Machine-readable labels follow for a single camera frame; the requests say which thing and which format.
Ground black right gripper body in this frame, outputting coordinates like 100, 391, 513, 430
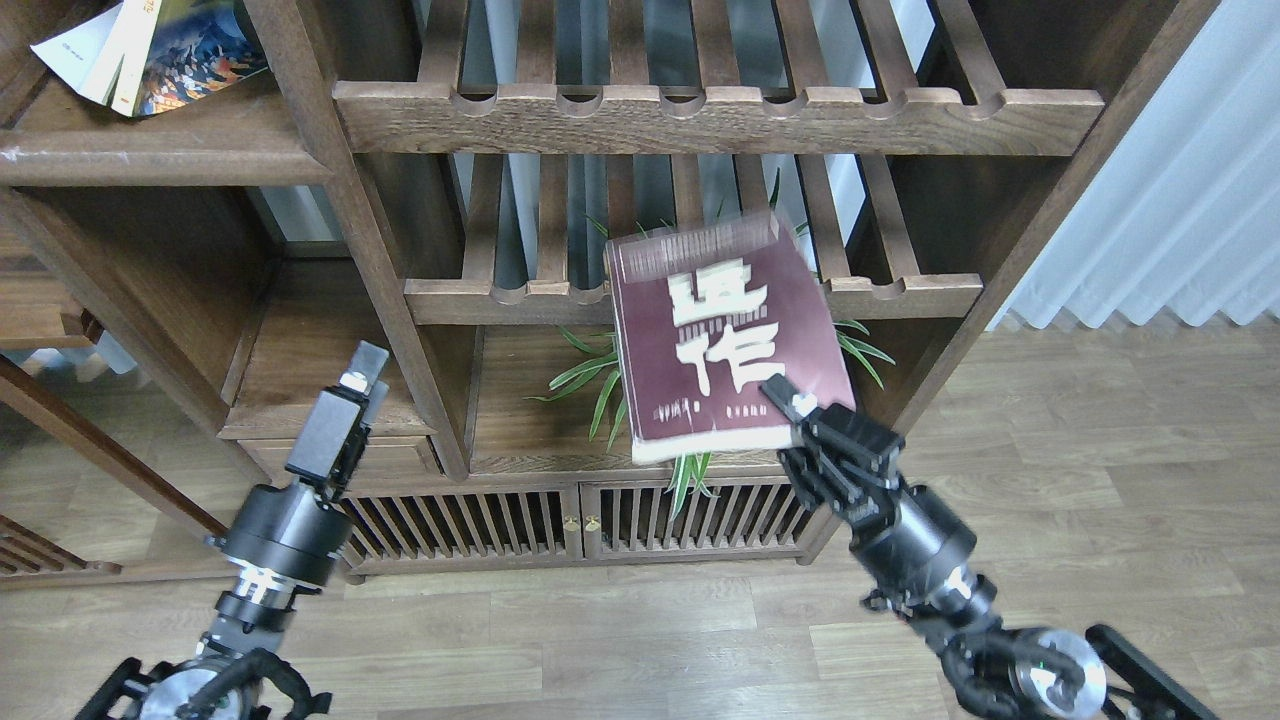
850, 487, 978, 611

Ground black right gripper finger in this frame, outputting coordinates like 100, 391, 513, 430
762, 377, 905, 489

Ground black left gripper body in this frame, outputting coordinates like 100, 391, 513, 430
207, 483, 351, 589

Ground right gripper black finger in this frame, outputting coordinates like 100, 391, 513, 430
778, 448, 861, 527

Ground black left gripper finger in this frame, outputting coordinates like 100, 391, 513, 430
285, 341, 390, 501

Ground maroon book white characters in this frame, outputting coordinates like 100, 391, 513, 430
605, 210, 858, 466

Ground colourful cover paperback book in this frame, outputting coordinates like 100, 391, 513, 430
108, 1, 268, 117

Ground yellow green book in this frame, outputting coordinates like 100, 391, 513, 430
29, 1, 133, 106

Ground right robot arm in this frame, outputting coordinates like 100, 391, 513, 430
762, 375, 1212, 719

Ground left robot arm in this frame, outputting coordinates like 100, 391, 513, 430
79, 342, 389, 719

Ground green spider plant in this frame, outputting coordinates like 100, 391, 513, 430
530, 170, 896, 516

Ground dark wooden bookshelf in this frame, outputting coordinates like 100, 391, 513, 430
3, 1, 1217, 578

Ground white curtain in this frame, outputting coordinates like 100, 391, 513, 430
993, 1, 1279, 329

